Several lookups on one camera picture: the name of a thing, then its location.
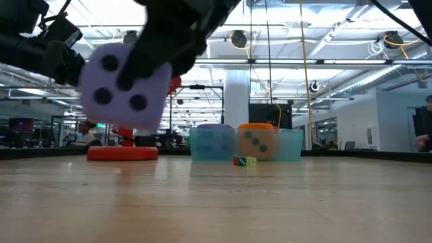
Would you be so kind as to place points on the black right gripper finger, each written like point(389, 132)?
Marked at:
point(189, 55)
point(141, 60)

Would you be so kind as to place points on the large purple foam die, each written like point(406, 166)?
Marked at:
point(101, 108)
point(212, 143)

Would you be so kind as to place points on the large orange foam die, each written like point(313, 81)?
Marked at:
point(256, 145)

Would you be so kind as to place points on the small red translucent die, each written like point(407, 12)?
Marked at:
point(235, 161)

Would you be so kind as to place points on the small green translucent die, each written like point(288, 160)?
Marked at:
point(242, 161)

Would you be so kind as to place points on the small yellow translucent die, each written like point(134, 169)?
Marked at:
point(251, 161)

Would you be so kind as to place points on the teal translucent plastic bin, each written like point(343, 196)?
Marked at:
point(287, 145)

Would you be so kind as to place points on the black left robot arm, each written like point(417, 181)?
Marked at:
point(20, 50)

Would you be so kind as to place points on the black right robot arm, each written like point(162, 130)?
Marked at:
point(422, 10)

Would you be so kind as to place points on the white building column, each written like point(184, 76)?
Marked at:
point(236, 98)

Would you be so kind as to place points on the person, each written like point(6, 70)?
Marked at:
point(427, 135)
point(86, 135)

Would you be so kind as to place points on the dark computer monitor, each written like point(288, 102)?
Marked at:
point(21, 124)

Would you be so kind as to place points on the black power adapter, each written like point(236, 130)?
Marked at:
point(145, 141)

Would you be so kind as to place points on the red desk lamp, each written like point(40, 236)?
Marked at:
point(121, 153)

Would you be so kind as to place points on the black cabinet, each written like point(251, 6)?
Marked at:
point(266, 114)

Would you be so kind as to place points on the long ceiling light strip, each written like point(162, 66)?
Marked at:
point(287, 61)

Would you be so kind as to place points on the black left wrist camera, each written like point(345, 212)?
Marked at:
point(64, 33)

